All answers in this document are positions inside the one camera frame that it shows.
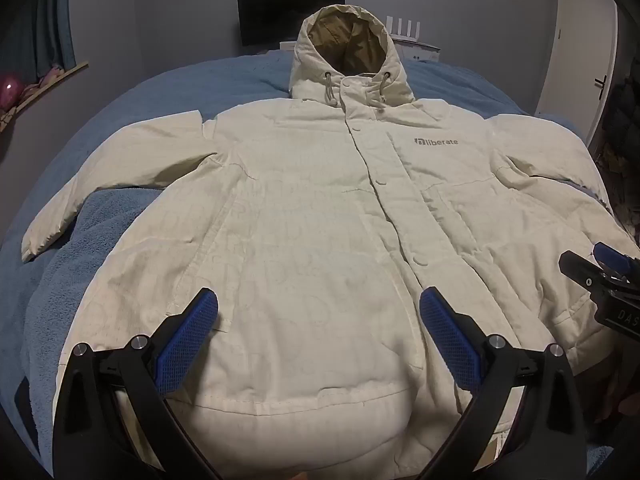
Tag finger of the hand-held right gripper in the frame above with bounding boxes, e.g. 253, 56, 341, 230
593, 241, 640, 283
559, 251, 608, 292

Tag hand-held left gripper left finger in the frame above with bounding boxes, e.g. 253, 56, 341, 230
52, 287, 221, 480

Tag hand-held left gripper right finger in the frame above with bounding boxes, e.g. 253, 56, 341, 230
419, 286, 588, 480

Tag cream hooded jacket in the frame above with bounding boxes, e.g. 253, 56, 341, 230
20, 4, 640, 480

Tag dark hanging clothes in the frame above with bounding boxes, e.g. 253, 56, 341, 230
587, 57, 640, 241

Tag blue fleece blanket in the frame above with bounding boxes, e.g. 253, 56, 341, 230
0, 49, 640, 480

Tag white door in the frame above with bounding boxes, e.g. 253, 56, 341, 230
534, 0, 620, 147

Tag white router with antennas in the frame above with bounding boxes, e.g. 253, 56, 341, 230
385, 16, 441, 48

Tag pink cloth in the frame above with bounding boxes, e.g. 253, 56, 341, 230
36, 64, 67, 87

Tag pink ball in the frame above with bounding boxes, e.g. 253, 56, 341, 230
0, 74, 24, 109

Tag black monitor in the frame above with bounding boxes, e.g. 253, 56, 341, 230
236, 0, 347, 49

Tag teal curtain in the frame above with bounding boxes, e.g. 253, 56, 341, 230
0, 0, 77, 92

